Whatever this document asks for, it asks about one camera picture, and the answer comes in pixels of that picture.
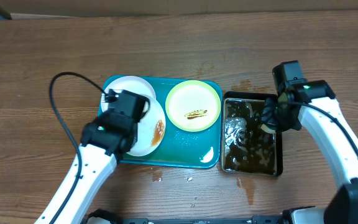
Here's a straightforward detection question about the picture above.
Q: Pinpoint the black water tray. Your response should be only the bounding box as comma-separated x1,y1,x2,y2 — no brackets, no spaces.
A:
221,91,283,177

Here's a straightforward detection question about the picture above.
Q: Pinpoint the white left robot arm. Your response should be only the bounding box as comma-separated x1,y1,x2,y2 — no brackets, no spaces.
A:
36,112,139,223

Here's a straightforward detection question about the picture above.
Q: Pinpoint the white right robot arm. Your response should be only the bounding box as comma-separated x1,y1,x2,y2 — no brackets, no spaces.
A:
260,78,358,187

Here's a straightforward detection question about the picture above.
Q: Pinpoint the teal serving tray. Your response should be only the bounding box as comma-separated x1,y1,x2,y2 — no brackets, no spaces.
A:
97,74,223,170

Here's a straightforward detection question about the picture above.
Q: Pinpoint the green rimmed plate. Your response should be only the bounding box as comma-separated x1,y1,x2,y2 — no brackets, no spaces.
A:
165,80,221,132

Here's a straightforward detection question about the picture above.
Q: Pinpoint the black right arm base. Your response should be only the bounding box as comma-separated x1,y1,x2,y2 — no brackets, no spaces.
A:
280,177,358,224

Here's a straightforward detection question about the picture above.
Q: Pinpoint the white plate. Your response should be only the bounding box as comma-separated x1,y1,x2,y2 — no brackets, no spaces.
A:
104,76,157,99
128,95,166,157

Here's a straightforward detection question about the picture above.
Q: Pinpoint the black front rail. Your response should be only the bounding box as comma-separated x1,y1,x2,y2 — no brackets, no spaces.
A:
85,208,284,224

